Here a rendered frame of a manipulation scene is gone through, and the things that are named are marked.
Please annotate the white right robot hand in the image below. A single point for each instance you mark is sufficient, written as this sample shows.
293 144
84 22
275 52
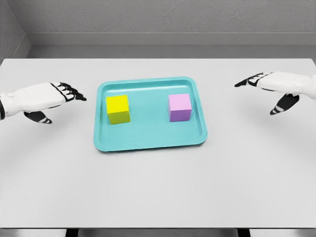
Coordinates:
279 81

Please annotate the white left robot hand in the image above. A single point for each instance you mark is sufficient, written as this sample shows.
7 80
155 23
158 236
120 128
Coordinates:
40 98

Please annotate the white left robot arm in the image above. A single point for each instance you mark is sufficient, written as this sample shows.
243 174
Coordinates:
8 105

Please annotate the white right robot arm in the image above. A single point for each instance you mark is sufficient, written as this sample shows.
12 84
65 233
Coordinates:
310 86

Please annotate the yellow cube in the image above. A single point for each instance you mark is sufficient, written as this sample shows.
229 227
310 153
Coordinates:
118 108

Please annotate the pink cube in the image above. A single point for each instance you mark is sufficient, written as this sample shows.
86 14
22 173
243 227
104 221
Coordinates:
179 107

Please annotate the teal tray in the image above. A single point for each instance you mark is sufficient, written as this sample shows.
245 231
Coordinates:
148 133

